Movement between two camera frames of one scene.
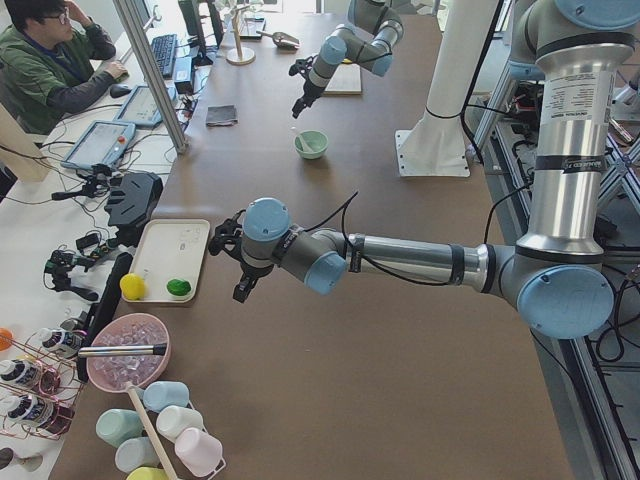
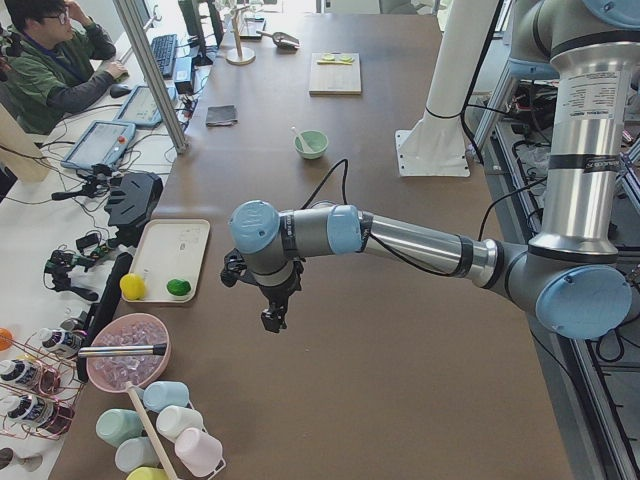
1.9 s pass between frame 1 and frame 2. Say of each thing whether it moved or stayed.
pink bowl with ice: stayed
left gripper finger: moved
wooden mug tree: stayed
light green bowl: stayed
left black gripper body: moved
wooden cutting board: stayed
